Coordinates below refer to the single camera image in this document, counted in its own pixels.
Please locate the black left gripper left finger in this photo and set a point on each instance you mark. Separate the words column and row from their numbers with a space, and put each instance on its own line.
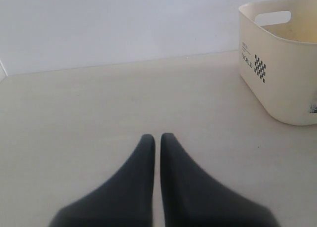
column 124, row 200

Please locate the cream bin with sticker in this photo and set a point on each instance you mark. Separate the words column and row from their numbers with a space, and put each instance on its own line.
column 278, row 57

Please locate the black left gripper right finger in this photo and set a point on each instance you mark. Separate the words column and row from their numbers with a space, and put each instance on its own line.
column 192, row 198

